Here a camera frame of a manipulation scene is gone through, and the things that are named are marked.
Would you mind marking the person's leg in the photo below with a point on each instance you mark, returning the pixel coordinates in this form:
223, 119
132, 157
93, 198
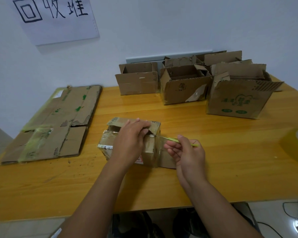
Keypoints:
136, 225
191, 224

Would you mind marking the person's right leg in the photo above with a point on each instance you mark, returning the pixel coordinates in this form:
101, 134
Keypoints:
191, 224

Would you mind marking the person's left forearm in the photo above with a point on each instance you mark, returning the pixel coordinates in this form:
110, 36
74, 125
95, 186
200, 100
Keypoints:
96, 203

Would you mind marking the torn open cardboard box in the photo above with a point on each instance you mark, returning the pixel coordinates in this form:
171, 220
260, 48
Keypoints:
178, 61

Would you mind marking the person's right hand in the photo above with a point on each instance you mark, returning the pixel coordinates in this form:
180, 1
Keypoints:
191, 161

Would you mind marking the small open cardboard box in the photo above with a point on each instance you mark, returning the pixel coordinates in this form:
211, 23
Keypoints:
136, 84

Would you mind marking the yellow packing tape roll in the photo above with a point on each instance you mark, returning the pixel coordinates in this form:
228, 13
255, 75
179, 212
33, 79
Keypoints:
293, 148

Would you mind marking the dark metal table leg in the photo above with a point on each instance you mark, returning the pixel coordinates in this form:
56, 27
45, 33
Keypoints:
248, 216

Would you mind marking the person's right thumb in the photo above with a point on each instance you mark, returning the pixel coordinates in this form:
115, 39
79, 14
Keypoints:
183, 141

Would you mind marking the clear tape strip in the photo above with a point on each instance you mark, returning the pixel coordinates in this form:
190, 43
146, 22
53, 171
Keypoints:
193, 144

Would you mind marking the stack of flattened cardboard boxes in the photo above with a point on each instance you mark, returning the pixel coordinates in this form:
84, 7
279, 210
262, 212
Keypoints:
64, 121

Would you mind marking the person's left leg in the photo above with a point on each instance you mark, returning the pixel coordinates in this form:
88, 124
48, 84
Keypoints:
136, 225

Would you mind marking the person's left thumb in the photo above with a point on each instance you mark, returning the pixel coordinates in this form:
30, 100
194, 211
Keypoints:
144, 133

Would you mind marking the person's right forearm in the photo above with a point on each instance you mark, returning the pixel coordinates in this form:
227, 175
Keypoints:
218, 210

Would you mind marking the large green printed cardboard box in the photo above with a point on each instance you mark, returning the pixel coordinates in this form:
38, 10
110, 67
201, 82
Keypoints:
238, 101

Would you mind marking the small taped cardboard box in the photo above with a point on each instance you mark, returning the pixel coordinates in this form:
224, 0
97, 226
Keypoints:
109, 137

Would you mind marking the person's left hand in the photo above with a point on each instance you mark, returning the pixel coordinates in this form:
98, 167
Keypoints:
129, 146

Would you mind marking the open cardboard box torn label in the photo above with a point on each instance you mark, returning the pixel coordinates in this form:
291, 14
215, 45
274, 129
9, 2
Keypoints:
178, 92

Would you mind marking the white paper sign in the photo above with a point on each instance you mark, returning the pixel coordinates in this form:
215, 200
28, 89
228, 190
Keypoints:
62, 24

